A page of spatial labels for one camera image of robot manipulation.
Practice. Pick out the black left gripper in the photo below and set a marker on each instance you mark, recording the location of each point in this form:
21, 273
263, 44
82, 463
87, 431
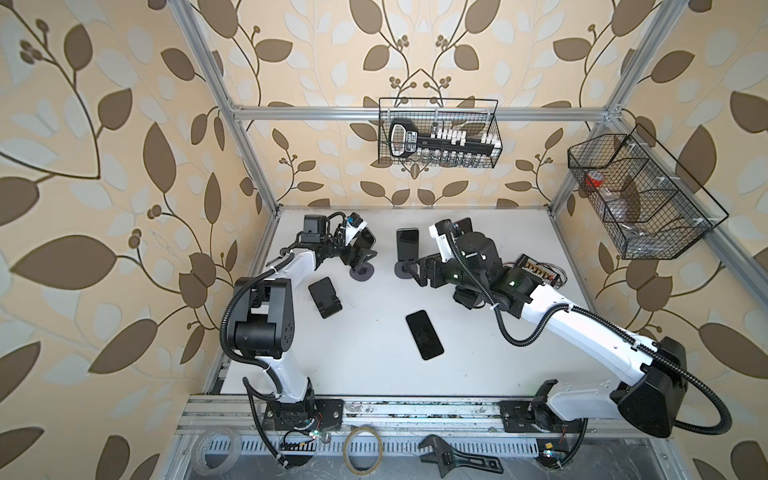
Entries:
347, 252

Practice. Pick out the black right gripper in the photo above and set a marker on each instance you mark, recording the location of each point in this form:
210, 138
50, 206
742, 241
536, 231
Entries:
434, 261

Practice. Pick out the silver-edged black phone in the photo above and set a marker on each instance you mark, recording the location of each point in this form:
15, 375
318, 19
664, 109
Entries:
424, 335

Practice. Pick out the dark phone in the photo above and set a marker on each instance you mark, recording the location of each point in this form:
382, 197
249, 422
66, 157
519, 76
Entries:
362, 248

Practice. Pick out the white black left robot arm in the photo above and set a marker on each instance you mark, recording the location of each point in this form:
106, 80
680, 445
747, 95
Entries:
258, 325

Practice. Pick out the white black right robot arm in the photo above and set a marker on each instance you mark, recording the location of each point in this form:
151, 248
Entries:
652, 389

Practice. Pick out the purple round middle phone stand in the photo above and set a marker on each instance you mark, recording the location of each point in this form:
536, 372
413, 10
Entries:
407, 270

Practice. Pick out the purple round phone stand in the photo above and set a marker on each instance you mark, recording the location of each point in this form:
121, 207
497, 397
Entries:
407, 270
361, 268

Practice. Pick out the black phone on middle stand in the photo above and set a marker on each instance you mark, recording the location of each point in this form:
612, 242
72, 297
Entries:
407, 243

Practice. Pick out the black phone on stand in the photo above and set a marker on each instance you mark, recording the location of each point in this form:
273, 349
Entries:
407, 243
462, 226

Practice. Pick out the purple round left phone stand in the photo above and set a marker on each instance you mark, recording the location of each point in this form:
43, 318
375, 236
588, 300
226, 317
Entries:
361, 268

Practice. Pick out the black phone on right stand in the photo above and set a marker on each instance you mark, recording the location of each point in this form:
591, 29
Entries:
462, 226

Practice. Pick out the black square phone stand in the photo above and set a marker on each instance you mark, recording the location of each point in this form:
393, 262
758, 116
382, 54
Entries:
325, 297

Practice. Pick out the black socket set holder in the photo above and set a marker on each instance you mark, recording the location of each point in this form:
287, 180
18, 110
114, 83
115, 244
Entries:
450, 145

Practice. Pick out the red capped item in basket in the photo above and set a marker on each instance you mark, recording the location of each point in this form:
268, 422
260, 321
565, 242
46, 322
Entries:
594, 179

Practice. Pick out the black adjustable wrench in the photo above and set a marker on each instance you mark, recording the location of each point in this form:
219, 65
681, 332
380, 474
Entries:
439, 452

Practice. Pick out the brown tape roll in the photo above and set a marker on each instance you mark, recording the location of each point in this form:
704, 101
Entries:
362, 451

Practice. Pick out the clear tape roll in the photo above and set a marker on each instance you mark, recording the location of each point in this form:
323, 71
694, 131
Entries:
216, 451

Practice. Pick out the black circuit board with wires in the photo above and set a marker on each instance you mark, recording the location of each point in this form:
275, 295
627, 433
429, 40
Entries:
550, 273

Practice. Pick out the black wire basket back wall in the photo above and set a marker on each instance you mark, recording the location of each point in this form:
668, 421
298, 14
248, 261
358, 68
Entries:
475, 116

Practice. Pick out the black wire basket wall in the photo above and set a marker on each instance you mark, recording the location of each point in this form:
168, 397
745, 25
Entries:
475, 116
652, 205

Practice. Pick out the black wire basket right wall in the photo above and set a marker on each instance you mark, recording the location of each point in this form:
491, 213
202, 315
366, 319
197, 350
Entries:
652, 205

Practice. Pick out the aluminium frame post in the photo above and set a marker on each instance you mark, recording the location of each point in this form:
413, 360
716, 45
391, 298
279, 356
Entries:
184, 16

